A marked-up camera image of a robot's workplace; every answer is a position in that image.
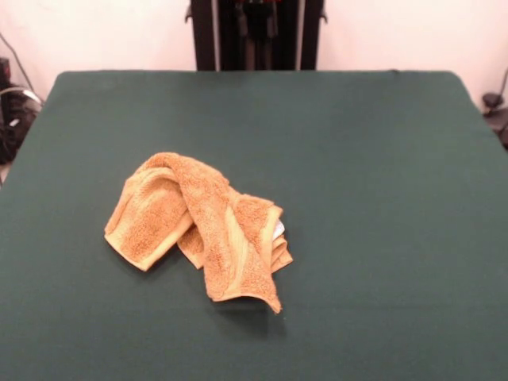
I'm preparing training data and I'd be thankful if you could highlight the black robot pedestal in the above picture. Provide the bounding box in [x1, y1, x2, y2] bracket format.
[184, 0, 329, 72]

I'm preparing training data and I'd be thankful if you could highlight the dark green table cloth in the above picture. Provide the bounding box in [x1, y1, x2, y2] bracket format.
[0, 69, 508, 381]

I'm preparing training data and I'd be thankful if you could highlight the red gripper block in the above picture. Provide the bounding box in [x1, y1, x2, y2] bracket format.
[234, 0, 283, 37]

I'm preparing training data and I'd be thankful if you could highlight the orange terry towel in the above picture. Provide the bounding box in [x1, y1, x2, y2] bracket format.
[103, 151, 294, 316]

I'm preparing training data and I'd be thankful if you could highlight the black equipment with cables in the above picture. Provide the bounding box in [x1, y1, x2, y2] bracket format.
[0, 57, 44, 166]

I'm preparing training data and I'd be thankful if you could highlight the thin grey cable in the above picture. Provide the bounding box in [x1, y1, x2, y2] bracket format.
[0, 32, 40, 105]

